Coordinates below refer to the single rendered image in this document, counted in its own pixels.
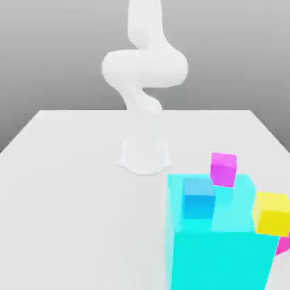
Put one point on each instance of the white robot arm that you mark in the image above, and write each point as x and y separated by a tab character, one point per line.
145	68

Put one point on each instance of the small blue cube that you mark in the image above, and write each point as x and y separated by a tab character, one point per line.
198	205

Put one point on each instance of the small magenta cube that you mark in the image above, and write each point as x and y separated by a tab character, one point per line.
223	171

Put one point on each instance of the small yellow cube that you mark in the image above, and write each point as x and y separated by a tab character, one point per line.
274	215

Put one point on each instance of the small pink cube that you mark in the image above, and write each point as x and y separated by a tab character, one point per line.
283	245

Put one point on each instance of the large cyan box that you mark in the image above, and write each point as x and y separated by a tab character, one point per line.
222	260

